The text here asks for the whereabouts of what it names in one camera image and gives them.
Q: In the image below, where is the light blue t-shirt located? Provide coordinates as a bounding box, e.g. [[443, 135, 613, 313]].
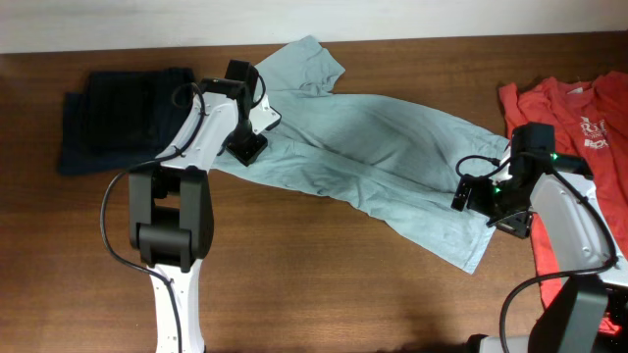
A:
[[214, 36, 507, 273]]

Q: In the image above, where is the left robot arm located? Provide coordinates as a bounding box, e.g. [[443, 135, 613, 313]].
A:
[[129, 60, 281, 352]]

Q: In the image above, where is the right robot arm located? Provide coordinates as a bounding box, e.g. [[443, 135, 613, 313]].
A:
[[451, 123, 627, 353]]

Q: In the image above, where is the red t-shirt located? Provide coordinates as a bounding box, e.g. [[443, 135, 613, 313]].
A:
[[497, 71, 628, 337]]

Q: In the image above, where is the folded dark navy garment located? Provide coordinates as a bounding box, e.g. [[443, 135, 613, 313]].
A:
[[57, 68, 195, 176]]

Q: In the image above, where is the left black camera cable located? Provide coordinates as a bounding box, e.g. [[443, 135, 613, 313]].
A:
[[99, 73, 269, 353]]

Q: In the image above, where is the black camera cable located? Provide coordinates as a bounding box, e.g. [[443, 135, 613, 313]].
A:
[[99, 73, 269, 353], [454, 150, 619, 353]]

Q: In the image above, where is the right black camera cable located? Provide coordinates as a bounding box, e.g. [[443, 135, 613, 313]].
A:
[[454, 150, 619, 353]]

